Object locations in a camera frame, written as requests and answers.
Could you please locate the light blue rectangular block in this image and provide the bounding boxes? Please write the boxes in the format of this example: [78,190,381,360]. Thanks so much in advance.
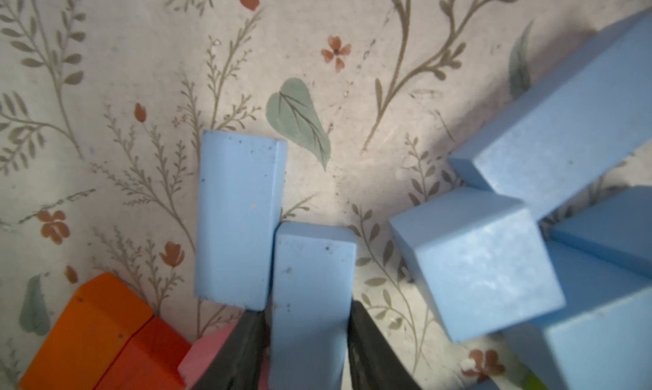
[195,130,288,311]
[449,11,651,219]

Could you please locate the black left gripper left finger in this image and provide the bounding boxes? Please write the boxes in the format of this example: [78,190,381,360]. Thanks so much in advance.
[191,310,267,390]

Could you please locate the light blue block bottom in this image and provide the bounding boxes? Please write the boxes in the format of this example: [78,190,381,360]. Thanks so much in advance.
[501,239,652,390]

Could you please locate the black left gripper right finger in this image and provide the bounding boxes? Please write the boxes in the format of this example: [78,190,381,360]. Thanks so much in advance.
[347,300,421,390]

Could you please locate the red rectangular block by orange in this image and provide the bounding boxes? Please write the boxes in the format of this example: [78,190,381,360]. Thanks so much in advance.
[96,316,191,390]

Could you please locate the green cube block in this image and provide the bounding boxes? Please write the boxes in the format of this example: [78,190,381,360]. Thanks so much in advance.
[521,371,548,390]

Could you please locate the pink rectangular block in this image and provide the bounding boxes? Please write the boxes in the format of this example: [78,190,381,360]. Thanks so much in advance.
[177,320,271,390]

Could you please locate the light blue cube block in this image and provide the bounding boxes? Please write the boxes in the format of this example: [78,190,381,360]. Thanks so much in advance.
[268,222,358,389]
[389,187,566,342]
[549,185,651,278]

